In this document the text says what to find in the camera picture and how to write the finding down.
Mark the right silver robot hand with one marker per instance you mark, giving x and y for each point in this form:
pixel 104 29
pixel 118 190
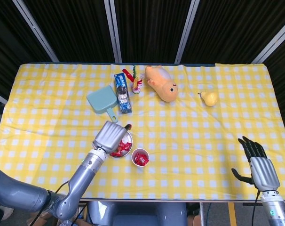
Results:
pixel 264 174

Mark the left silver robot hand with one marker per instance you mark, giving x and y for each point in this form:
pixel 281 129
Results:
pixel 110 136

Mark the white paper cup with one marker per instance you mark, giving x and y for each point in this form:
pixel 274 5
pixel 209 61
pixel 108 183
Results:
pixel 136 150

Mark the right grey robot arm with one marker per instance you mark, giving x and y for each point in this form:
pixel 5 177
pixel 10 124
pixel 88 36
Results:
pixel 275 212

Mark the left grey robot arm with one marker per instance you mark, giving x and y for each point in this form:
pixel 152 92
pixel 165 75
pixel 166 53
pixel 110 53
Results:
pixel 86 171

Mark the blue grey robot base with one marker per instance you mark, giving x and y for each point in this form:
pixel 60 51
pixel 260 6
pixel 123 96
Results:
pixel 144 214

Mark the round steel plate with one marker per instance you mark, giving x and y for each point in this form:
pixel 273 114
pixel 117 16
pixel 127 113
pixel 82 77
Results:
pixel 129 139

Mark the blue cookie package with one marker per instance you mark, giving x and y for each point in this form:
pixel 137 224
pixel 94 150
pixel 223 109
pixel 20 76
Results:
pixel 122 94

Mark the yellow tape strip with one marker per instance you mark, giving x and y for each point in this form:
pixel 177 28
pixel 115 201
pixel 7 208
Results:
pixel 231 214

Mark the small colourful toy figure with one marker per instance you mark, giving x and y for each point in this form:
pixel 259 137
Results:
pixel 136 88

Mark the orange plush animal toy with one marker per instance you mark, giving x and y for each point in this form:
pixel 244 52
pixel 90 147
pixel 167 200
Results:
pixel 161 84

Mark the grey metal table leg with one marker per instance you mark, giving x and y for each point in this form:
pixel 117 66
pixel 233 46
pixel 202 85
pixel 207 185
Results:
pixel 201 214

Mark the yellow white checked tablecloth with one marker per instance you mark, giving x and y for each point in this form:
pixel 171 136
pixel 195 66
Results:
pixel 192 117

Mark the yellow pear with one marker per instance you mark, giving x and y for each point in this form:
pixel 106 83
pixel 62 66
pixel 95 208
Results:
pixel 210 99

